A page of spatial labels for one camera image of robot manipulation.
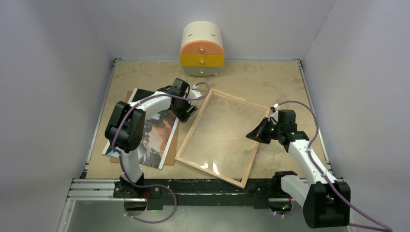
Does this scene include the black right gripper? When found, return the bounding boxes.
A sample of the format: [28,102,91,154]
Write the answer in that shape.
[246,117,283,145]

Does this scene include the glossy printed photo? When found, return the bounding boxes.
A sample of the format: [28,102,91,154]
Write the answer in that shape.
[108,89,171,168]

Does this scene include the clear acrylic frame sheet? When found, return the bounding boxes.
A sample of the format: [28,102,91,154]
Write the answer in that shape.
[181,93,267,180]

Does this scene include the brown cardboard backing board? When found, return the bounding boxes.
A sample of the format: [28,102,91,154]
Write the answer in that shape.
[103,88,179,169]

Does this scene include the wooden picture frame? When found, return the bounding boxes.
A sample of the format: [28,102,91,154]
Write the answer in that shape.
[175,88,272,189]

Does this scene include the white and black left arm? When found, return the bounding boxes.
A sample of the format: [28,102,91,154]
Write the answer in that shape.
[104,78,208,198]

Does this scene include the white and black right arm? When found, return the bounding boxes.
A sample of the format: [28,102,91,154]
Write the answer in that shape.
[246,107,351,229]

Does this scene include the small colourful drawer cabinet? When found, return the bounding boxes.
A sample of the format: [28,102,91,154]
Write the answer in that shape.
[179,21,225,76]

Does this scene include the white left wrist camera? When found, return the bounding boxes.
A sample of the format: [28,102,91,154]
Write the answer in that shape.
[187,84,208,101]

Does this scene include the black and aluminium base rail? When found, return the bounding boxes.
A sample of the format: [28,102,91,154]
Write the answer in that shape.
[66,178,349,212]

